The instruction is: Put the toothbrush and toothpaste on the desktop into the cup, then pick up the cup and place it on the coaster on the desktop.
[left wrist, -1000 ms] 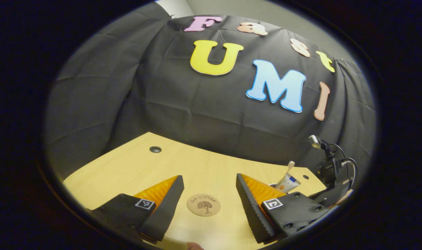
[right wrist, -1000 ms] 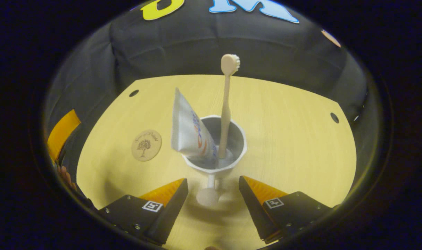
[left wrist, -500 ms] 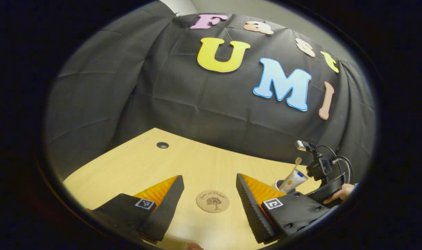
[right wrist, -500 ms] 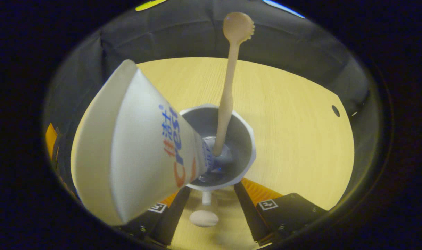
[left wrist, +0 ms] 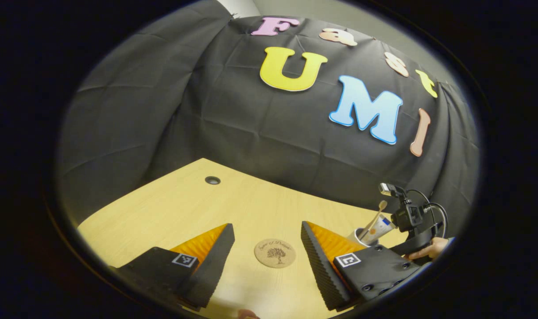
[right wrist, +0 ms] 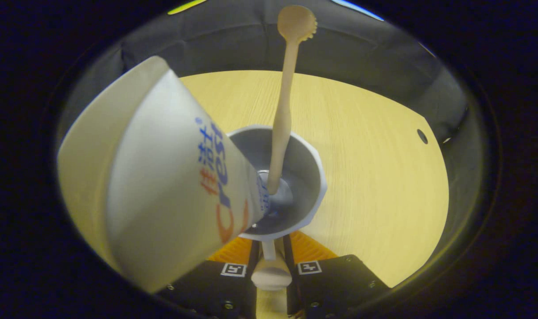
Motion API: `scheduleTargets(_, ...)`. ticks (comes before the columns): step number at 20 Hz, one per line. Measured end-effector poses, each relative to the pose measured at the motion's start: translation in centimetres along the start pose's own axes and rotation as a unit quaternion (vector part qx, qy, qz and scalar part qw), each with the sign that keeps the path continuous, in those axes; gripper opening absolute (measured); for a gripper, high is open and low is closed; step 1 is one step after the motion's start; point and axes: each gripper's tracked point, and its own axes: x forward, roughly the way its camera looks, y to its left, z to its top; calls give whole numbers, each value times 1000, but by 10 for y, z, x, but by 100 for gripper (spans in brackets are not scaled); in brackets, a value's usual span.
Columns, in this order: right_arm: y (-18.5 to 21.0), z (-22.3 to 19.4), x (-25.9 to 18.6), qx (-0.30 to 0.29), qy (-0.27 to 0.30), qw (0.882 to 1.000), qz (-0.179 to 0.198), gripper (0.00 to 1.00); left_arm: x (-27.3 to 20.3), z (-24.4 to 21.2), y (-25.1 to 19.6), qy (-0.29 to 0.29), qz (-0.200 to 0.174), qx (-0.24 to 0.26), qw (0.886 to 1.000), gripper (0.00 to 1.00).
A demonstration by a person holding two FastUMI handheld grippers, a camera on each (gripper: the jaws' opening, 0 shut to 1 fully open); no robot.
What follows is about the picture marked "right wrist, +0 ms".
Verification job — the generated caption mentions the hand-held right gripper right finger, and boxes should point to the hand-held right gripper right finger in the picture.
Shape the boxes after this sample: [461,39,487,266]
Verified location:
[282,230,391,319]

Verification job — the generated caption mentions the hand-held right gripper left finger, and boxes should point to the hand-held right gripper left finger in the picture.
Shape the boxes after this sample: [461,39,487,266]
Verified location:
[156,235,260,319]

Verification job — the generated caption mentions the white cup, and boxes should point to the white cup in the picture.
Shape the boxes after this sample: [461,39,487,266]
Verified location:
[227,125,328,292]

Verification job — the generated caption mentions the white toothpaste tube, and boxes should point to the white toothpaste tube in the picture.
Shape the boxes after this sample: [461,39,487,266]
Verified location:
[58,55,270,294]

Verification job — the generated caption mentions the beige toothbrush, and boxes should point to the beige toothbrush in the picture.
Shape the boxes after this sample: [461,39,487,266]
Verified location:
[267,4,318,195]

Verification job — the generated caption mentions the black backdrop cloth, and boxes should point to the black backdrop cloth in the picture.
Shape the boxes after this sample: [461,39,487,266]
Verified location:
[58,0,471,147]

